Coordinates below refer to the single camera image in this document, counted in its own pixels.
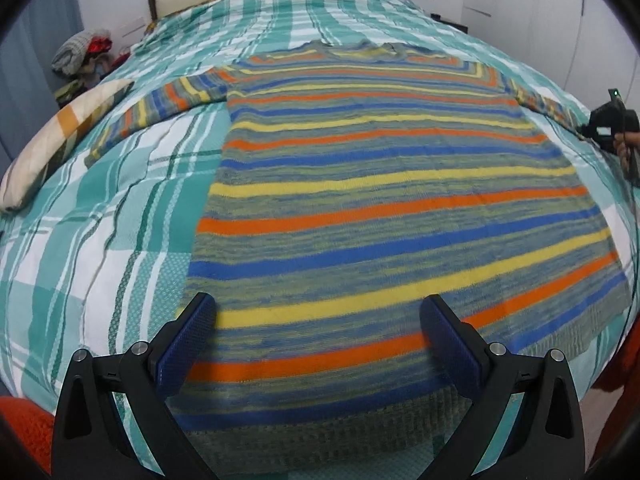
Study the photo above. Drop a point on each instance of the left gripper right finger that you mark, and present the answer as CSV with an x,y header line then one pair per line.
x,y
546,440

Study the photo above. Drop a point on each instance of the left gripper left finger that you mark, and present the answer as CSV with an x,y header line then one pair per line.
x,y
89,439

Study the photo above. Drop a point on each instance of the striped knit sweater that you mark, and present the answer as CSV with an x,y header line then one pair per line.
x,y
355,181

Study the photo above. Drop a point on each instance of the pile of clothes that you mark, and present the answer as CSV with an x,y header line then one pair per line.
x,y
84,61

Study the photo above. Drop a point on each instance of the right hand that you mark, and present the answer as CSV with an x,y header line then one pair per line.
x,y
624,143

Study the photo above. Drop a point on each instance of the orange fleece trousers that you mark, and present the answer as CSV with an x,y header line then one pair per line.
x,y
27,430

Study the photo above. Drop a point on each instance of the white wardrobe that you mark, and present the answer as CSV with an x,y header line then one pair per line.
x,y
579,44

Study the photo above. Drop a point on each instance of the dark nightstand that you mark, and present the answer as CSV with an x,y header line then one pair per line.
x,y
446,21

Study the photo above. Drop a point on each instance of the teal plaid bedspread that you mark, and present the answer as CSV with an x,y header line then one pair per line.
x,y
98,259

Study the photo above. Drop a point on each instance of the beige patchwork pillow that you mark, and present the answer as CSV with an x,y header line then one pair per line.
x,y
52,145

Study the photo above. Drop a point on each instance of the blue curtain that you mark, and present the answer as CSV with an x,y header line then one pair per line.
x,y
27,79

